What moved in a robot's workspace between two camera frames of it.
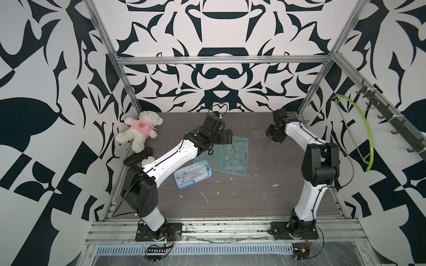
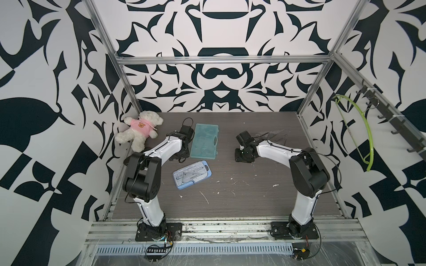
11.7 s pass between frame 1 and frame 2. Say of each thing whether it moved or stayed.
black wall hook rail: stayed
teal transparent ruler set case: moved
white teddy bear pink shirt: stayed
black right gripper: moved
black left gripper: moved
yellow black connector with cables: stayed
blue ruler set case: stayed
